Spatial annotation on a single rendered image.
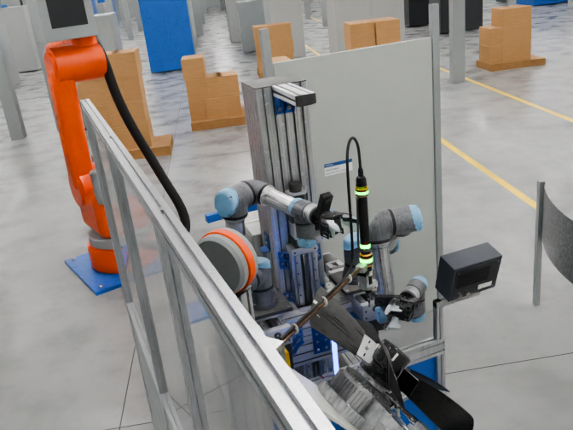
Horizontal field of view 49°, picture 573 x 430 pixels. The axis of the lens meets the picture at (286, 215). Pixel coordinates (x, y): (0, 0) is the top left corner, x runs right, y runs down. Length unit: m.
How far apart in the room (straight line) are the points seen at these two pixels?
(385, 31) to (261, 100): 7.48
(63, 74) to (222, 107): 5.94
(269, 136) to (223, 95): 8.46
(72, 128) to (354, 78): 2.83
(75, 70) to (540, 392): 4.33
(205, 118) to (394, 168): 7.46
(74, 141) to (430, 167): 3.16
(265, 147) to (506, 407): 2.14
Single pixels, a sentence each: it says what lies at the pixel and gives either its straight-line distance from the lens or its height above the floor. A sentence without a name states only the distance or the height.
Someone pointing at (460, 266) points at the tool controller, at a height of 1.23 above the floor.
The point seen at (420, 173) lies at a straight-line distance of 4.47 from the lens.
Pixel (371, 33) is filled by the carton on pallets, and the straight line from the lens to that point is 10.27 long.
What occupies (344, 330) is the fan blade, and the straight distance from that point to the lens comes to 2.23.
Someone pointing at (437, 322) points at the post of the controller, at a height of 0.96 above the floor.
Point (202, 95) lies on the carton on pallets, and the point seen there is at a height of 0.58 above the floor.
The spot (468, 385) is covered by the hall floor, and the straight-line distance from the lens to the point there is 4.22.
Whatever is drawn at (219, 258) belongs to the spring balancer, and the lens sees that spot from 1.49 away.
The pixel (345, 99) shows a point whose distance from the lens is 4.05.
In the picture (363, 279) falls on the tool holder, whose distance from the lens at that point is 2.20.
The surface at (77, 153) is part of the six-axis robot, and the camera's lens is 6.01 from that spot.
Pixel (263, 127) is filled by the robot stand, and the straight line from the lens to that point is 2.93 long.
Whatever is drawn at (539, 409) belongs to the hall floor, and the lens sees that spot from 4.09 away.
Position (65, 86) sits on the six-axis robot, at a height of 1.77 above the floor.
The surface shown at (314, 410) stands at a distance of 0.75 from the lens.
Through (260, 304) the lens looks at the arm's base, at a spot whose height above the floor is 1.07.
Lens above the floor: 2.52
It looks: 21 degrees down
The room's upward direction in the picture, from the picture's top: 6 degrees counter-clockwise
